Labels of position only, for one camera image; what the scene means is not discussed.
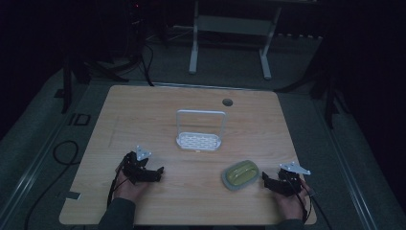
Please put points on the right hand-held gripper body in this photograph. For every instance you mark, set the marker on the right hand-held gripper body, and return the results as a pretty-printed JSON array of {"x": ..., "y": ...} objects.
[{"x": 288, "y": 182}]

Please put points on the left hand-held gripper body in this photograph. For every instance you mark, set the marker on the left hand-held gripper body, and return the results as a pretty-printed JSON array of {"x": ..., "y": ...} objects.
[{"x": 135, "y": 166}]

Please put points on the yellow-green soap box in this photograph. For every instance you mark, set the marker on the yellow-green soap box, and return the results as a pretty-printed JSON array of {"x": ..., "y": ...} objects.
[{"x": 240, "y": 175}]

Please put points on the person's left hand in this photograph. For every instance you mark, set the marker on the person's left hand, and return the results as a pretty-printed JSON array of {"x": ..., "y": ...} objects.
[{"x": 129, "y": 190}]

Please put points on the person's right hand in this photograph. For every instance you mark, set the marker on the person's right hand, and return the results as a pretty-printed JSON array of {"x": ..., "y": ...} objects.
[{"x": 292, "y": 206}]

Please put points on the grey floor tape piece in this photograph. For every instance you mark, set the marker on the grey floor tape piece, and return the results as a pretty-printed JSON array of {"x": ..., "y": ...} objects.
[{"x": 71, "y": 195}]

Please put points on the black rectangular floor marker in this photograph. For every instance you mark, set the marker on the black rectangular floor marker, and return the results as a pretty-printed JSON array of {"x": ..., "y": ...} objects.
[{"x": 79, "y": 119}]

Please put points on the black tripod stand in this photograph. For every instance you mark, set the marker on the black tripod stand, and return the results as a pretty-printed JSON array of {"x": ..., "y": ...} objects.
[
  {"x": 330, "y": 102},
  {"x": 68, "y": 83}
]

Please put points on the metal floor rail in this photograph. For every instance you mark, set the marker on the metal floor rail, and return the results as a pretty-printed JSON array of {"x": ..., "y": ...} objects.
[
  {"x": 354, "y": 179},
  {"x": 28, "y": 179}
]

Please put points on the white desk frame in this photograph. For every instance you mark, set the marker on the white desk frame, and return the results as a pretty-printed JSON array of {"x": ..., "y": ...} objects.
[{"x": 234, "y": 25}]

